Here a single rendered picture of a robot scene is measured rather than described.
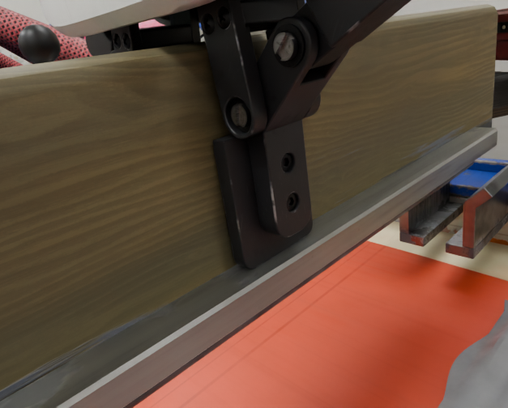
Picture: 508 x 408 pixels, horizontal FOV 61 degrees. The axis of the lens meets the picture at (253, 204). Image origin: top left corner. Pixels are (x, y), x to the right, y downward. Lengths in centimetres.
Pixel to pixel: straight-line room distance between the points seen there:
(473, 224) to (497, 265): 6
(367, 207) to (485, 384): 13
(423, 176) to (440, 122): 5
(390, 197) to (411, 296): 16
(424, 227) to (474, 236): 5
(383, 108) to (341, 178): 4
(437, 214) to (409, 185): 19
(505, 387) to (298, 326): 12
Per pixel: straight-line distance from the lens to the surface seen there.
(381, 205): 17
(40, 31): 36
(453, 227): 41
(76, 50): 79
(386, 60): 19
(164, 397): 28
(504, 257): 38
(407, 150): 21
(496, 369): 27
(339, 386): 26
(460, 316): 31
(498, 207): 36
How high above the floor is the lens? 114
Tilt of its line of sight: 21 degrees down
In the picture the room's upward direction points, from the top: 9 degrees counter-clockwise
